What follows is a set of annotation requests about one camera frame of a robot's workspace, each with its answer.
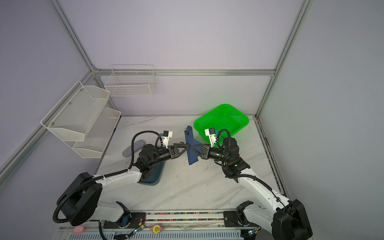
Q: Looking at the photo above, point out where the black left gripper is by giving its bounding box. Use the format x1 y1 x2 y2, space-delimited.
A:
149 143 190 167

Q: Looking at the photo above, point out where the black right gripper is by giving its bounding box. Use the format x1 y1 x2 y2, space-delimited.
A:
190 143 230 164

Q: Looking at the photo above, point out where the dark blue paper napkin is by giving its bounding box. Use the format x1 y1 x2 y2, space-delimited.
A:
185 126 200 166

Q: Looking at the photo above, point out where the green perforated plastic basket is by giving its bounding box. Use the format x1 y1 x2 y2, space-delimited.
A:
194 104 250 144

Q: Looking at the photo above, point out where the teal plastic utensil tray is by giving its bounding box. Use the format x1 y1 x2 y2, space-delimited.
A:
139 162 165 186

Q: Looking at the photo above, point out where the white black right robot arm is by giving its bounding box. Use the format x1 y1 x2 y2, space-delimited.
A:
189 138 313 240

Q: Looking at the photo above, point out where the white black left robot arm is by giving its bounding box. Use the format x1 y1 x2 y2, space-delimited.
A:
53 144 190 228

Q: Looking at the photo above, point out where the grey oval stone pad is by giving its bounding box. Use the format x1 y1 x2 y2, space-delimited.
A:
122 140 147 158

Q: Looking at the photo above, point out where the pink green round toy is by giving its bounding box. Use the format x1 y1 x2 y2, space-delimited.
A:
150 225 163 234

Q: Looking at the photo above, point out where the white mesh two-tier shelf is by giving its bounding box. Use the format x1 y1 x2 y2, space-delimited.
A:
41 82 121 159

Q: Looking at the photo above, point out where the pink small toy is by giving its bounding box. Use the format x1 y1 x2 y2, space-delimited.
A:
73 226 85 234

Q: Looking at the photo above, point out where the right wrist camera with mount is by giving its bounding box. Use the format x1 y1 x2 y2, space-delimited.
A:
205 128 217 148

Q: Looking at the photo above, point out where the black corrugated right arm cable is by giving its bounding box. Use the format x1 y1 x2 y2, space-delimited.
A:
214 128 286 208

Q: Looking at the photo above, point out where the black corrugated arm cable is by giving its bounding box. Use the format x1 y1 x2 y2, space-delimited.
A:
52 130 164 240
214 128 286 208

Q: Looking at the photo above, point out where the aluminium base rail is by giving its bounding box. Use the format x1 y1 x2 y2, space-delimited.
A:
55 209 268 240

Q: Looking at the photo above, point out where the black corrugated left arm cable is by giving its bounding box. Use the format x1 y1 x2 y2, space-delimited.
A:
52 130 164 240

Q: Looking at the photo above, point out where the white wire wall basket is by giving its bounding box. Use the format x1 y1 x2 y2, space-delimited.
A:
105 65 156 97

